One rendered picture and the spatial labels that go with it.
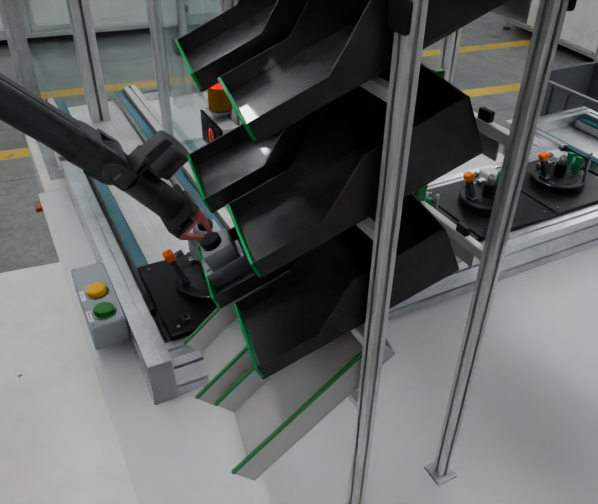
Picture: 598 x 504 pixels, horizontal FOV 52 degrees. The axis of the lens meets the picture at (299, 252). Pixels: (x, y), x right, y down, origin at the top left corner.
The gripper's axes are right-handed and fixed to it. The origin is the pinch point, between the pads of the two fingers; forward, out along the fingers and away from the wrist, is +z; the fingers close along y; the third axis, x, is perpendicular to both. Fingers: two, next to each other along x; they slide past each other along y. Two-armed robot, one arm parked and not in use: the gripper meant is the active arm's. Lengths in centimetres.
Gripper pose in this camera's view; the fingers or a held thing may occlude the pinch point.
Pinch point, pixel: (205, 231)
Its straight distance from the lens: 120.9
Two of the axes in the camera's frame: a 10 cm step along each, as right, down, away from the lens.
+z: 5.6, 4.6, 6.8
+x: -6.9, 7.2, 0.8
